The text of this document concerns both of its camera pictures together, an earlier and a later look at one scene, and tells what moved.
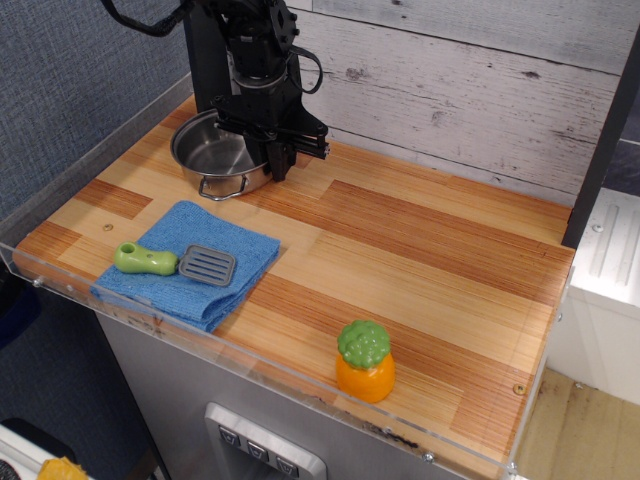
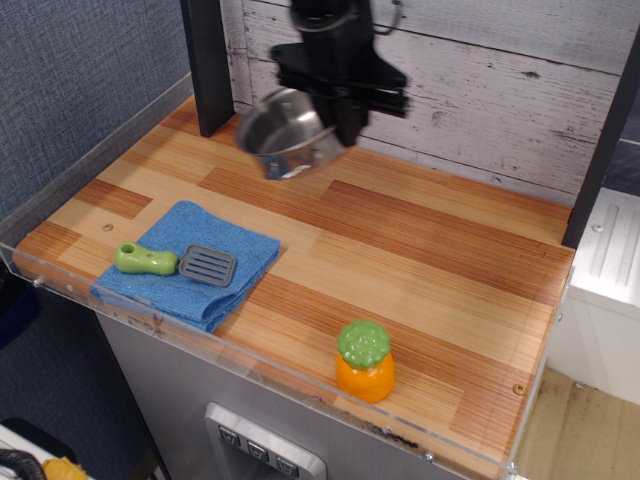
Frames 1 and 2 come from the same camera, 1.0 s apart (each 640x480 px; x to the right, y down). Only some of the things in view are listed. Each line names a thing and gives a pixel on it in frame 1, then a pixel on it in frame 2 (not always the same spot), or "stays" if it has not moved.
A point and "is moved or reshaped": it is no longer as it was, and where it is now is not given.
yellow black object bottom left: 28,453 stays
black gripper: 275,113 → 343,59
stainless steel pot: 217,159 is moved or reshaped
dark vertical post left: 205,29 stays
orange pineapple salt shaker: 365,369 stays
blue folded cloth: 200,303 stays
